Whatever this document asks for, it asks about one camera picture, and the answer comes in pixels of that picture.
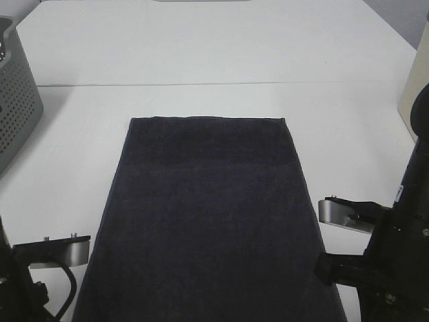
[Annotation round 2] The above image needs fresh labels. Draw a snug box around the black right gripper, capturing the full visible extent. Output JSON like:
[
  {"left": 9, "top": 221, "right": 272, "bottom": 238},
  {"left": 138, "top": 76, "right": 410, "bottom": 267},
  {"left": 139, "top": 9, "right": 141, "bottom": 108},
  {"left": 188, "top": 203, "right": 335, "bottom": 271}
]
[{"left": 314, "top": 208, "right": 428, "bottom": 321}]

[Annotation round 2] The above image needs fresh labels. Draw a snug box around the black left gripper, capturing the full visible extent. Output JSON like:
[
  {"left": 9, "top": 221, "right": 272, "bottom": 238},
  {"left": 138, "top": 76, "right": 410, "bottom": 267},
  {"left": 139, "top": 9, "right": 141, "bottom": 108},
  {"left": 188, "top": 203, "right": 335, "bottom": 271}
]
[{"left": 1, "top": 247, "right": 50, "bottom": 322}]

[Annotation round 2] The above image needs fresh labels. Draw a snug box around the dark navy towel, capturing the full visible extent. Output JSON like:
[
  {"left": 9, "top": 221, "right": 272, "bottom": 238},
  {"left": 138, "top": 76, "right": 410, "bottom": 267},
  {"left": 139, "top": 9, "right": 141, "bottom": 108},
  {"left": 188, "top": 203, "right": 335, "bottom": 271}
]
[{"left": 73, "top": 117, "right": 346, "bottom": 321}]

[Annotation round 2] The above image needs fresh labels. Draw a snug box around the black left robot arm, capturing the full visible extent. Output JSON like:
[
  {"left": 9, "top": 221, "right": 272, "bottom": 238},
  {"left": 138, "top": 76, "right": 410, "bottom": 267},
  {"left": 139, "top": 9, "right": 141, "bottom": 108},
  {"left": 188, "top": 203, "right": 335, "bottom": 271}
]
[{"left": 1, "top": 228, "right": 54, "bottom": 322}]

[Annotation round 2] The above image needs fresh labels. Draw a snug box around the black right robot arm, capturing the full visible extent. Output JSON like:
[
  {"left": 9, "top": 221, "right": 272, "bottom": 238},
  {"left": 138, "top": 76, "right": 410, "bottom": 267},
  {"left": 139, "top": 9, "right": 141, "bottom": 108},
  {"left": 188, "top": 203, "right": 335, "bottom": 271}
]
[{"left": 314, "top": 87, "right": 428, "bottom": 321}]

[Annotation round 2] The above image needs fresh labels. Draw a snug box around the grey perforated plastic basket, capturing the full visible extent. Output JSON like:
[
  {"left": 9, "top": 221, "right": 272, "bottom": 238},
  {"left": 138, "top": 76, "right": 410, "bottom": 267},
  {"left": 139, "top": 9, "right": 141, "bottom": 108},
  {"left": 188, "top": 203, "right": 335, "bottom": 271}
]
[{"left": 1, "top": 15, "right": 44, "bottom": 172}]

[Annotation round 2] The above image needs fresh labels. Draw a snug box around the beige box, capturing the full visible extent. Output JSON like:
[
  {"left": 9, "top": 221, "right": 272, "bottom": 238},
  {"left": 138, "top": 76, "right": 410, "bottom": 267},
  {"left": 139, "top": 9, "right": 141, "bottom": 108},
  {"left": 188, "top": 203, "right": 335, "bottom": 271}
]
[{"left": 397, "top": 21, "right": 428, "bottom": 141}]

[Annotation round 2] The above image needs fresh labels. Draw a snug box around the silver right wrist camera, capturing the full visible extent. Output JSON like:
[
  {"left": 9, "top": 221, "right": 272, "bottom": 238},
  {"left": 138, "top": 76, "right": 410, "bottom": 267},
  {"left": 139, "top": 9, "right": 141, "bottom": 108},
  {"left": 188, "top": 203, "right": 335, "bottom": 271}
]
[{"left": 318, "top": 196, "right": 392, "bottom": 234}]

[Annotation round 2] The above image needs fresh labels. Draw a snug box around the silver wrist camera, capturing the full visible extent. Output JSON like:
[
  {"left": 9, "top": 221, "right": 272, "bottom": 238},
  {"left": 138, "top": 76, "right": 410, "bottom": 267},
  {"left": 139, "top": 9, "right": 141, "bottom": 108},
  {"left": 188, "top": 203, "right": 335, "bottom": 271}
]
[
  {"left": 318, "top": 196, "right": 392, "bottom": 234},
  {"left": 12, "top": 233, "right": 90, "bottom": 269}
]

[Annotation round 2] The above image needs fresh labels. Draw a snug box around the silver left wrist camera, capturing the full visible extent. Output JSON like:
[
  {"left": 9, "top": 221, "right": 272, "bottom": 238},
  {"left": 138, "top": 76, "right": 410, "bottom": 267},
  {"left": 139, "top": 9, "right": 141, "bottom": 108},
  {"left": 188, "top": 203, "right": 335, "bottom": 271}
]
[{"left": 12, "top": 233, "right": 90, "bottom": 269}]

